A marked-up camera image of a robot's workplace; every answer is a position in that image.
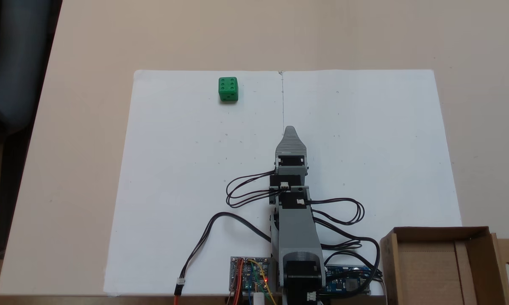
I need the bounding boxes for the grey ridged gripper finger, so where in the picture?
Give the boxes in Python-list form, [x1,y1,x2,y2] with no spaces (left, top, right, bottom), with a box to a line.
[275,126,308,157]

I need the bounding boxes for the green die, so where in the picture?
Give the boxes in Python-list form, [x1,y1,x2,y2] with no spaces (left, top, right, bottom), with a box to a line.
[218,77,239,103]

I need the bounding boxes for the white paper sheet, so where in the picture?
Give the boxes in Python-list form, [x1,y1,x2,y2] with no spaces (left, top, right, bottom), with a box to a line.
[103,69,462,297]

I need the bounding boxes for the blue circuit board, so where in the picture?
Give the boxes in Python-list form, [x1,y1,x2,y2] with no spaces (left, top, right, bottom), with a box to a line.
[324,265,371,294]

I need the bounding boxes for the brown cardboard box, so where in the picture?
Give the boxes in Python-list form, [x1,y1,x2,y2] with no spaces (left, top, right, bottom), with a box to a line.
[379,226,509,305]

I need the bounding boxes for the dark grey office chair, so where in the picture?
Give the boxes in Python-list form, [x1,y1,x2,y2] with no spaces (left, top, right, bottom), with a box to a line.
[0,0,63,150]

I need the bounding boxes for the black looped wrist cable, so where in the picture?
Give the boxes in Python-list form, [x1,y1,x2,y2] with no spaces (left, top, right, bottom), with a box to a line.
[226,169,280,209]

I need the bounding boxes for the black looped forearm cable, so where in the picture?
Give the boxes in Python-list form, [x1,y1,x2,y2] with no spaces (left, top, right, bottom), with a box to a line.
[307,198,365,226]

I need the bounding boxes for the black cable with white connector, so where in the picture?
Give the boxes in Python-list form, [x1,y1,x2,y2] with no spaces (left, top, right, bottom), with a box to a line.
[174,212,273,305]

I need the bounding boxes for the circuit board with coloured wires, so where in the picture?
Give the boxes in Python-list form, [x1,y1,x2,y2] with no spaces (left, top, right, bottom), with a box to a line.
[230,256,270,292]

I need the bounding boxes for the black long base cable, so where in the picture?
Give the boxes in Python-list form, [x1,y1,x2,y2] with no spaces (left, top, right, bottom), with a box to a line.
[313,217,384,283]

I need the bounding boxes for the orange red wire bundle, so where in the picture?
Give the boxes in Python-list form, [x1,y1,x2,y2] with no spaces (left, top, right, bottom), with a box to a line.
[227,262,243,305]

